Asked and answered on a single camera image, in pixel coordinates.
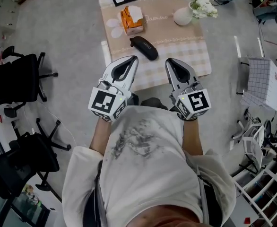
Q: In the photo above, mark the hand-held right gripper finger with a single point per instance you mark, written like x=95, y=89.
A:
x=171, y=80
x=192, y=75

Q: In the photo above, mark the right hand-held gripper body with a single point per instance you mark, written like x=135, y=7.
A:
x=195, y=103

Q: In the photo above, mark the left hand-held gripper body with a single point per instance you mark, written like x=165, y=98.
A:
x=103, y=100

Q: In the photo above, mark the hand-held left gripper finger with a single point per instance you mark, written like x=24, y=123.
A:
x=132, y=77
x=109, y=71

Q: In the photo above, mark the black glasses case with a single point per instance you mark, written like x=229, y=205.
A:
x=144, y=47

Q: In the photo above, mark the person's left forearm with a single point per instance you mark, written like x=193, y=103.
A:
x=100, y=136

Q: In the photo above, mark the person's right forearm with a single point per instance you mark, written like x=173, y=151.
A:
x=191, y=136

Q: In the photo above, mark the black wrist band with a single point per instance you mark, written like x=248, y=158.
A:
x=190, y=119

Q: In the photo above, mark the beige checked tablecloth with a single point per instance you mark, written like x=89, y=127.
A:
x=176, y=46

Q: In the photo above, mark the orange tissue pack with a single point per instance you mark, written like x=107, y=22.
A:
x=131, y=20

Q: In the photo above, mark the white ribbed vase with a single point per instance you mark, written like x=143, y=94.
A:
x=182, y=15

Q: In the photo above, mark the white office chair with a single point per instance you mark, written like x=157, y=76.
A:
x=249, y=141

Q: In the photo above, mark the white box with grid cloth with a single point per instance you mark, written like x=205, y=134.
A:
x=261, y=79

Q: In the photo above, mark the white flower bouquet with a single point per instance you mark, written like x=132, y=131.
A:
x=203, y=3

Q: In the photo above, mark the person's white printed t-shirt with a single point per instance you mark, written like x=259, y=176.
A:
x=148, y=169

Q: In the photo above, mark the black office chair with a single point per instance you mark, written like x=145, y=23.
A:
x=15, y=79
x=22, y=159

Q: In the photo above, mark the white rack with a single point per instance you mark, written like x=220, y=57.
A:
x=259, y=193

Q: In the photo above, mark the person's neck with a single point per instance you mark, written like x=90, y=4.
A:
x=167, y=217

